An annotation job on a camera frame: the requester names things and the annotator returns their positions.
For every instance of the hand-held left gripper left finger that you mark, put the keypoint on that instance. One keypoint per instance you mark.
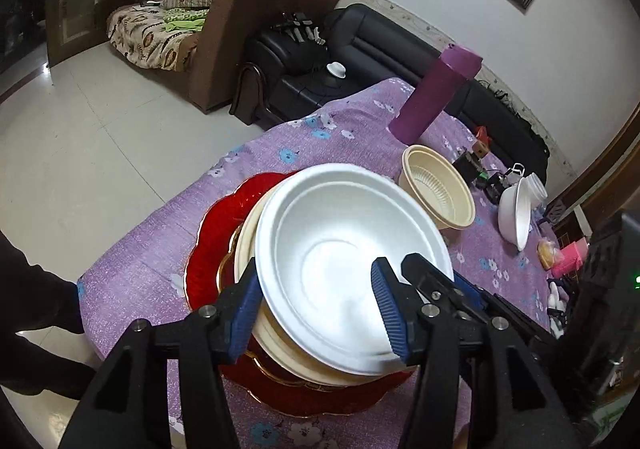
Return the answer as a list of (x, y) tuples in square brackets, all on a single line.
[(245, 314)]

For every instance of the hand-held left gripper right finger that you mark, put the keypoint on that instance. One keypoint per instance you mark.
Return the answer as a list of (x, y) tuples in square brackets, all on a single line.
[(392, 314)]

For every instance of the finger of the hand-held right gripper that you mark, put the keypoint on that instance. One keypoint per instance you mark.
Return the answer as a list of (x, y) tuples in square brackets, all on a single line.
[(505, 311)]

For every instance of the white foam bowl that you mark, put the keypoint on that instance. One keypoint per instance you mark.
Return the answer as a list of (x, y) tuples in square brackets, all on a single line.
[(320, 239)]

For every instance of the red glass bowl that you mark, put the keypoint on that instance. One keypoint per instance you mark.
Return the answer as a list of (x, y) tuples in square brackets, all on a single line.
[(227, 264)]

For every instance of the yellow round object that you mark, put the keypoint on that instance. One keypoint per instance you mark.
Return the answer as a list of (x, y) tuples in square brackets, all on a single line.
[(548, 254)]

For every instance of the red glass plate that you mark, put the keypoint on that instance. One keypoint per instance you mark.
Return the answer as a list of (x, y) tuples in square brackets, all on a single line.
[(210, 249)]

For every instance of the pink container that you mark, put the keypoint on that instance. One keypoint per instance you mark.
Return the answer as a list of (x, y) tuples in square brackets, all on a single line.
[(570, 256)]

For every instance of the white tilted bowl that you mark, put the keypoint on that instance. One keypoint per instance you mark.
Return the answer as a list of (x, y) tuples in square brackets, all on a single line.
[(512, 214)]

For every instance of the white jar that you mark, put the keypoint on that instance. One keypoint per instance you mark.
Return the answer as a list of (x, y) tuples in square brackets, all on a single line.
[(539, 189)]

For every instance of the ribbed cream plastic bowl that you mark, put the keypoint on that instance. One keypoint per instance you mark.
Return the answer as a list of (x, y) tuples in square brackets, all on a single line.
[(435, 189)]

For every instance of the small black device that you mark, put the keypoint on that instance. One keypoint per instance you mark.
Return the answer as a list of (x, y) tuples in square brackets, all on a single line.
[(467, 168)]

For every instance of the purple floral tablecloth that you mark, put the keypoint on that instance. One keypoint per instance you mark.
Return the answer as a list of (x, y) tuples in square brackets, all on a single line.
[(325, 139)]

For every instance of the person's dark clothing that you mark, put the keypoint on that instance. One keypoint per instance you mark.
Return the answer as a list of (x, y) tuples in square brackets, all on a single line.
[(40, 309)]

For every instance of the purple thermos bottle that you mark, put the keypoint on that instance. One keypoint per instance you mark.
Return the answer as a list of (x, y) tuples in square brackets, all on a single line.
[(430, 94)]

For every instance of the white cup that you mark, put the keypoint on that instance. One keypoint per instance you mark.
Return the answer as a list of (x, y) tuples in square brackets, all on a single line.
[(336, 70)]

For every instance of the brown fabric sofa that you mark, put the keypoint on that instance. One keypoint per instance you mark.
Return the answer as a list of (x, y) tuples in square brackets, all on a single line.
[(225, 54)]

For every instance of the black leather sofa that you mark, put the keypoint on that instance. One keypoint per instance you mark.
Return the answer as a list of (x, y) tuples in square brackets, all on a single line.
[(380, 44)]

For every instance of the floral blanket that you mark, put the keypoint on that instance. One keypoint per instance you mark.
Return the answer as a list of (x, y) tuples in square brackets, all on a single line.
[(145, 39)]

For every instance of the green cloth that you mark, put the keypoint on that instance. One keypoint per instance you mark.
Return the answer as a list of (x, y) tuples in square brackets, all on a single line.
[(182, 20)]

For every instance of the wooden door frame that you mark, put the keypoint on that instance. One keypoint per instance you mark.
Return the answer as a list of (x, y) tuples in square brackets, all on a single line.
[(600, 169)]

